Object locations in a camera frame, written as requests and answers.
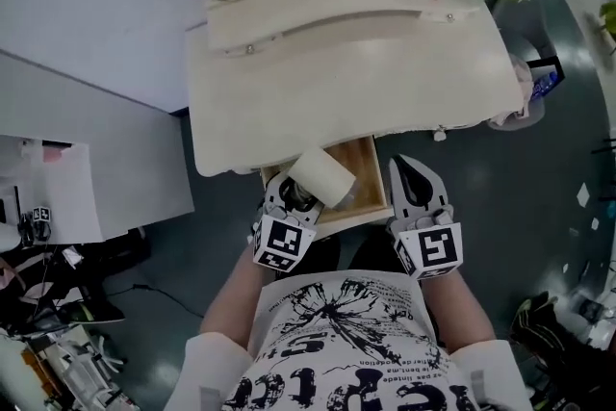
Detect blue water bottle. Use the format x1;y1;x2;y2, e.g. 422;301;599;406
530;69;558;101

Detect white paper roll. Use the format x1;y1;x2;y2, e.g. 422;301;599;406
287;145;358;211

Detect wooden drawer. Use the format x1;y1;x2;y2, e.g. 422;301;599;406
259;134;394;240

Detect person's left forearm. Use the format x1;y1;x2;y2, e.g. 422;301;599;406
198;248;286;353

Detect white desk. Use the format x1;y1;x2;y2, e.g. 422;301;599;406
0;47;196;252

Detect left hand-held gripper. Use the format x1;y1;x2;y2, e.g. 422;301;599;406
252;170;322;276

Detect grey chair with black frame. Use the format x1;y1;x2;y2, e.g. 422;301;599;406
484;0;567;132

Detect pink cloth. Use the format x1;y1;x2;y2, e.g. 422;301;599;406
494;54;536;127

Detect cream dressing table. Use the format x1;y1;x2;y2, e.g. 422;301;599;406
184;0;528;180

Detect person's printed white shirt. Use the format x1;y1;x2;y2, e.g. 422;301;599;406
182;268;533;411

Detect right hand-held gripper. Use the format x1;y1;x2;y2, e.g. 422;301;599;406
386;154;464;281

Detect person's right forearm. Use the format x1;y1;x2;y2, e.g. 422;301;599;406
417;268;498;351

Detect person's black trousers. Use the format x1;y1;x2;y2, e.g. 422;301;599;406
276;229;401;286

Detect spare hand-held gripper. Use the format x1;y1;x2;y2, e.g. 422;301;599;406
17;205;54;247

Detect black floor cable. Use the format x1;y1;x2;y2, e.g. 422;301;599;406
131;282;206;320

